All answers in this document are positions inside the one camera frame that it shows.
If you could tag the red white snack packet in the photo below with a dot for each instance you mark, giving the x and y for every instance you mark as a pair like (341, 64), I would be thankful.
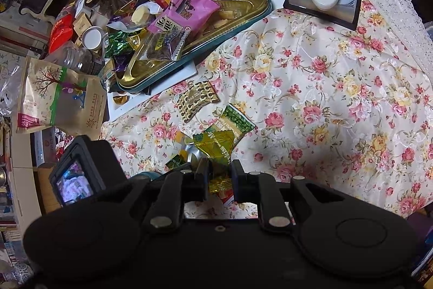
(227, 200)

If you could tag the gold foil candy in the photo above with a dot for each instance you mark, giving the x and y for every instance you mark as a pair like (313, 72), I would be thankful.
(120, 98)

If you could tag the white lace cloth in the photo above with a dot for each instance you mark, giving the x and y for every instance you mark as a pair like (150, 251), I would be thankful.
(399, 11)

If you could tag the yellow green candy packet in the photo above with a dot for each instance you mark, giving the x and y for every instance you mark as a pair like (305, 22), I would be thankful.
(216, 145)

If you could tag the green pea snack packet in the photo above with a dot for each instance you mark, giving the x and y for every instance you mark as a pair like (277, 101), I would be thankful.
(236, 121)

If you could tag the floral tablecloth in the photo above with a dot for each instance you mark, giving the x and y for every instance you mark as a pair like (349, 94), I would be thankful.
(304, 89)

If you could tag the kraft paper bag green stripe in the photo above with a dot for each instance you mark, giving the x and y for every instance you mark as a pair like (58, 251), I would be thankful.
(77, 106)

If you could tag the white flat board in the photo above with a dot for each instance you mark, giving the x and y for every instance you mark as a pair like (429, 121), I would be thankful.
(135, 106)

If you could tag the teal gold serving tray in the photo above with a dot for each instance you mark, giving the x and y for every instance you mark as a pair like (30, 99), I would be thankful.
(236, 21)

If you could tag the clear dried fruit packet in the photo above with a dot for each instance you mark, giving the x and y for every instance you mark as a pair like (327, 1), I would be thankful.
(165, 47)

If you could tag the pink snack bag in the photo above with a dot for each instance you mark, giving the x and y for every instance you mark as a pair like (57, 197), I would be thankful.
(192, 8)

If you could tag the small glass cookie jar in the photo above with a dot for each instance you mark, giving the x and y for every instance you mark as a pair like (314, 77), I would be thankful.
(72, 58)

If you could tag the grey cardboard box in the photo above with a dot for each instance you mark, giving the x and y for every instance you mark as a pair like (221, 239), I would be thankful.
(44, 146)

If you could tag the pile of purple green candies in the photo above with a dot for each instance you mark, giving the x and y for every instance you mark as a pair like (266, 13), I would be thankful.
(120, 45)

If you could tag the dark green candy packet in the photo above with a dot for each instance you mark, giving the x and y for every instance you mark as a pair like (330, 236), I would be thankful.
(176, 162)

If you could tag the brown gold patterned snack packet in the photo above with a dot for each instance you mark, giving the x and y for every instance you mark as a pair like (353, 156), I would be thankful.
(196, 99)

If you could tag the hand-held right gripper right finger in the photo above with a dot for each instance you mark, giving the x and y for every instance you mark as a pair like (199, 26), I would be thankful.
(236, 179)

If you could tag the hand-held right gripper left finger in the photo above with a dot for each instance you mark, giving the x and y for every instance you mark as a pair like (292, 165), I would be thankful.
(204, 175)

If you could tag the white round lid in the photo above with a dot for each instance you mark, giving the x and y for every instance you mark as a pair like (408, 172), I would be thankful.
(92, 38)

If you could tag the yellow silver snack packet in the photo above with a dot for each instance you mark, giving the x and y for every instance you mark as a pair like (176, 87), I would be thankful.
(189, 148)

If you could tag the clear plastic bag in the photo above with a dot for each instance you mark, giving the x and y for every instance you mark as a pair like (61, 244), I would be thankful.
(8, 96)

